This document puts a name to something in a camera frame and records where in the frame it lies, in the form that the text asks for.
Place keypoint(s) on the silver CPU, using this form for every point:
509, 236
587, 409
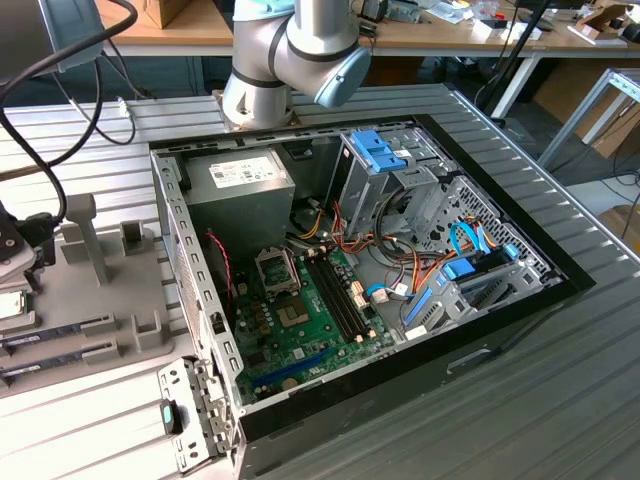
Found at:
9, 306

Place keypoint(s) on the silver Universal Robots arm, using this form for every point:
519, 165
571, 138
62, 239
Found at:
300, 50

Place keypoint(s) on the black RAM slot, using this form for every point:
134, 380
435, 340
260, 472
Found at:
344, 292
330, 296

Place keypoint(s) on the grey metal drive cage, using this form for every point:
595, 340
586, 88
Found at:
365, 200

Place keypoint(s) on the grey power supply unit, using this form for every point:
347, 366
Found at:
240, 210

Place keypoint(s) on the white four-pin board connector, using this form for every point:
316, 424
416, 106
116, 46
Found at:
243, 288

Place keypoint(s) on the blue plastic drive latch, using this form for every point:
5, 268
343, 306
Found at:
375, 150

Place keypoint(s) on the green motherboard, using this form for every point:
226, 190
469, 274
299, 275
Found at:
300, 345

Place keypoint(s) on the blue disk carrier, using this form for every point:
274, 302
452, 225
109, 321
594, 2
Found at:
417, 305
457, 270

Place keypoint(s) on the blue expansion slot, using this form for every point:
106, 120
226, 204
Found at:
292, 369

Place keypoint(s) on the round coin battery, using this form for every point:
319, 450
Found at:
289, 384

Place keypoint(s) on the black open PC case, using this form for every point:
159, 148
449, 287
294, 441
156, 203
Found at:
350, 400

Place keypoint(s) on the grey metal disk bay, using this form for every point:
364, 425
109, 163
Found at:
500, 295

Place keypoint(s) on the black teal latch button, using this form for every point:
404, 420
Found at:
167, 415

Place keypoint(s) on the grey metal device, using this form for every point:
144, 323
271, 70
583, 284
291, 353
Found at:
405, 11

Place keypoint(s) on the grey parts rack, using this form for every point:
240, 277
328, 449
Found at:
75, 310

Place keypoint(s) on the wooden desk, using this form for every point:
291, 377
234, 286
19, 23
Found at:
165, 37
560, 45

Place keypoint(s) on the clear plastic packet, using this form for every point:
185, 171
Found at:
452, 12

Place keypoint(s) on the brown cardboard box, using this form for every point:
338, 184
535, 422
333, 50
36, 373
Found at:
172, 12

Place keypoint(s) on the black tripod stand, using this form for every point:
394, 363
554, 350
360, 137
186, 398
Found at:
524, 44

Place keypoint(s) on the blue RAM stick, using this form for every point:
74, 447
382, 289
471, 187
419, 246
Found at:
45, 362
45, 332

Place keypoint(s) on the large flat cardboard sheet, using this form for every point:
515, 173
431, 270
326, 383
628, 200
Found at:
615, 135

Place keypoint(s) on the open small cardboard box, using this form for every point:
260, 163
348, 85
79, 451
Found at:
600, 20

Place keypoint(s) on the grey metal card bracket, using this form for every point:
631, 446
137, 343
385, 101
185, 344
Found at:
175, 375

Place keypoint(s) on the aluminium profile frame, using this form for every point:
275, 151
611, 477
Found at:
575, 116

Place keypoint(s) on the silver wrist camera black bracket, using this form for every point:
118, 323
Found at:
15, 262

